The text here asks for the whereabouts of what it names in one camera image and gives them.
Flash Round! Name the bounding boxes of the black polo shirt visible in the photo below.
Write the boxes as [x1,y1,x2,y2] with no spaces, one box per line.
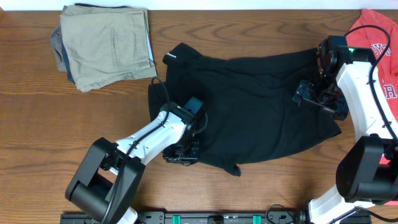
[148,43,341,176]

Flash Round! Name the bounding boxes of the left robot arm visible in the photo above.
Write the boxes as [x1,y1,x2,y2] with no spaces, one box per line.
[65,98,205,223]

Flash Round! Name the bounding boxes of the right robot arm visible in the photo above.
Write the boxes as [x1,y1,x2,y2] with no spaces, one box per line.
[292,35,397,223]

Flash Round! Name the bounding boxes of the red printed t-shirt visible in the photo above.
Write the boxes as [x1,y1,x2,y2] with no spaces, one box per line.
[345,9,398,206]

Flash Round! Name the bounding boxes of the folded khaki shorts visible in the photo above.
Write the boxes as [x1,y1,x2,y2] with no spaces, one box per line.
[60,4,157,92]

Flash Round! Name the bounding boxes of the folded navy garment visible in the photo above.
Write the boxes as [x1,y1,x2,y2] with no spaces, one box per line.
[62,45,75,84]

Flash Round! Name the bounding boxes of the folded grey garment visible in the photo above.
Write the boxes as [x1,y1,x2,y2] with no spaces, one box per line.
[50,25,67,72]

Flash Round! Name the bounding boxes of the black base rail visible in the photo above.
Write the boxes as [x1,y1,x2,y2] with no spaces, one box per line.
[60,210,372,224]

